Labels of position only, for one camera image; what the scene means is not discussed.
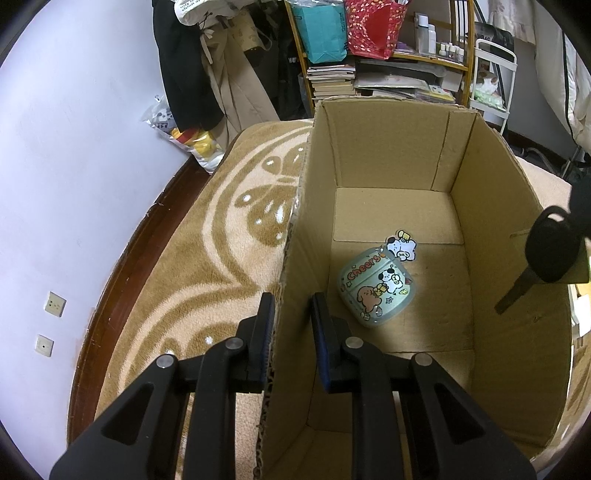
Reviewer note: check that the clear plastic bag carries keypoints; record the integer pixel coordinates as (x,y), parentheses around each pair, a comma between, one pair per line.
(159,120)

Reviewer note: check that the green tissue pack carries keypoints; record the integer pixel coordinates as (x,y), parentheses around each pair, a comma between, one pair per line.
(487,98)

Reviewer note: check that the row of small bottles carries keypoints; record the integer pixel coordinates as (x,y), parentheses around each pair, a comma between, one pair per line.
(451,50)

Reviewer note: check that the stack of books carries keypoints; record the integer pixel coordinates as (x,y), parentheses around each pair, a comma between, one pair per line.
(330,83)

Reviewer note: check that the wooden shelf rack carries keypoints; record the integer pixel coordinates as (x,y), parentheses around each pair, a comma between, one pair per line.
(470,55)

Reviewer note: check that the hanging black coat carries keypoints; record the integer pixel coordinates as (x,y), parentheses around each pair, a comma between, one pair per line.
(184,69)

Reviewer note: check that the dark hanging jacket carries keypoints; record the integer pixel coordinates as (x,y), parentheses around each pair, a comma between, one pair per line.
(286,69)

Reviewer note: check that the beige patterned plush blanket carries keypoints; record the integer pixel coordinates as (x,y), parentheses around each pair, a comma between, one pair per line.
(184,277)

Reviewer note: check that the cardboard box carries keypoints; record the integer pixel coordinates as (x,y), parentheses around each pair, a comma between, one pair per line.
(392,207)

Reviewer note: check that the cartoon print earphone case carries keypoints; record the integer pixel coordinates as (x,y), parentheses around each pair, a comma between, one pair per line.
(374,286)

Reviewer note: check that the black head key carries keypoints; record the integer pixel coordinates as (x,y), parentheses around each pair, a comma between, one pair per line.
(551,249)

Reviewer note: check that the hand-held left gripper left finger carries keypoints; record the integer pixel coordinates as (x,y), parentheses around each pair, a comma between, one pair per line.
(268,332)

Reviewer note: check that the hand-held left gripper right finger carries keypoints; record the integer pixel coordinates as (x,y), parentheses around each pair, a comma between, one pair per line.
(321,341)

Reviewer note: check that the white wall socket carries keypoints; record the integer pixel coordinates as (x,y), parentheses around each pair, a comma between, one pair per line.
(55,304)
(45,345)

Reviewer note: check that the tall white bottle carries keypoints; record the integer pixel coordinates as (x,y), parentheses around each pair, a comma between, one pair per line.
(425,34)

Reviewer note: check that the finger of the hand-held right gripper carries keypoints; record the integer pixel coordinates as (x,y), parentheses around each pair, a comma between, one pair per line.
(581,201)

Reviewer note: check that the pile of papers and folders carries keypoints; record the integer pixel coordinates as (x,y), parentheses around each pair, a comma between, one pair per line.
(401,76)

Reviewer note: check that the red patterned gift bag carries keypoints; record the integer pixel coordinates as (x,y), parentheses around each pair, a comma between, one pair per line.
(374,27)

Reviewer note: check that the white metal cart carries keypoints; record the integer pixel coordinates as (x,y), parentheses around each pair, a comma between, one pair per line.
(511,78)

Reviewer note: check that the teal gift bag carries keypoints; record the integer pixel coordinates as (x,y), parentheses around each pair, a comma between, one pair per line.
(318,32)

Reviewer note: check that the white printed bag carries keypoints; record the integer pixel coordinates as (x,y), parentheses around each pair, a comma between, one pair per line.
(207,9)

